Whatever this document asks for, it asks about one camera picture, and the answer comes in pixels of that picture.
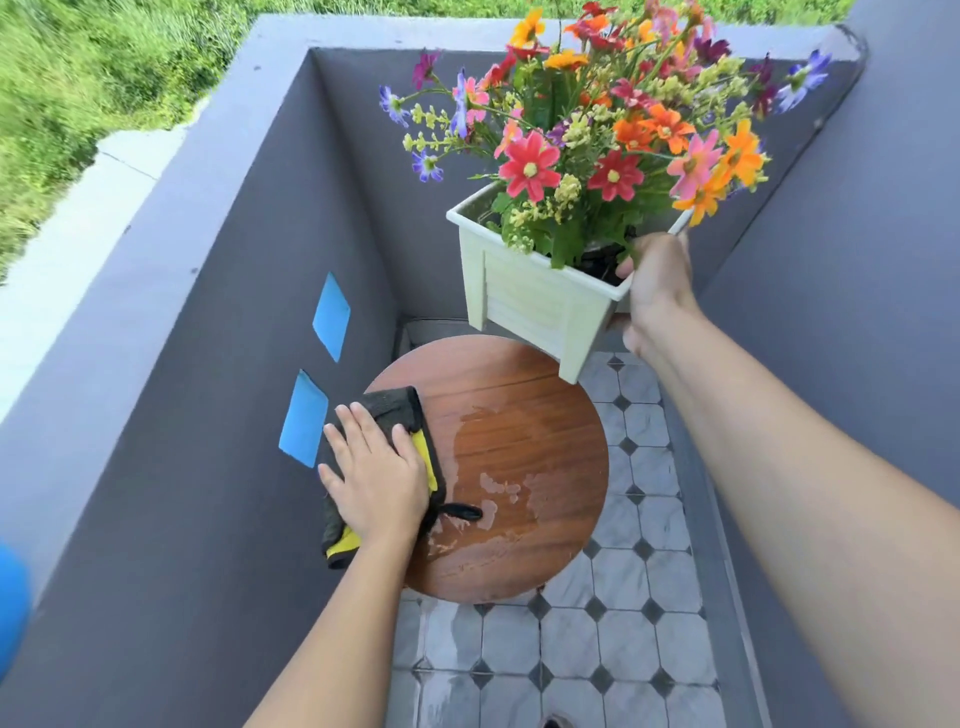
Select person's right hand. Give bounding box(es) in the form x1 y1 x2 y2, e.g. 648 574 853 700
614 231 703 361

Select person's left hand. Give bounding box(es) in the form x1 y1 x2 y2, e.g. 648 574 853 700
317 402 432 553

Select dark grey yellow-trimmed cloth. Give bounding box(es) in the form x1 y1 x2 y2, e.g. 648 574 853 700
320 386 485 571

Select pale green flower pot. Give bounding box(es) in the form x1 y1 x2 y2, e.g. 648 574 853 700
446 179 693 385

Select colourful flowers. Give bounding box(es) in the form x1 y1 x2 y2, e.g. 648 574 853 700
378 0 834 270

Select blue plastic watering can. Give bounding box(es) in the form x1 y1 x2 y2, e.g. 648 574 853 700
0 543 33 680

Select person's left forearm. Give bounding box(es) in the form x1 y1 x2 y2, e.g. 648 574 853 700
243 532 418 728

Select person's right forearm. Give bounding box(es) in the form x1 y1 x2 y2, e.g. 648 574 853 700
637 307 960 728

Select blue tape patch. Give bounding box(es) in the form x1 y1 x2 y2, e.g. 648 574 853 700
311 272 352 364
278 368 330 470

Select round wooden stool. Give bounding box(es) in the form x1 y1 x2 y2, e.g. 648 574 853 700
362 335 610 606

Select grey corrugated roof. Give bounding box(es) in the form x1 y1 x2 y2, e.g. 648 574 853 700
0 123 189 421

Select grassy overgrown slope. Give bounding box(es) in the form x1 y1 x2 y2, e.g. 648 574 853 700
0 0 856 283

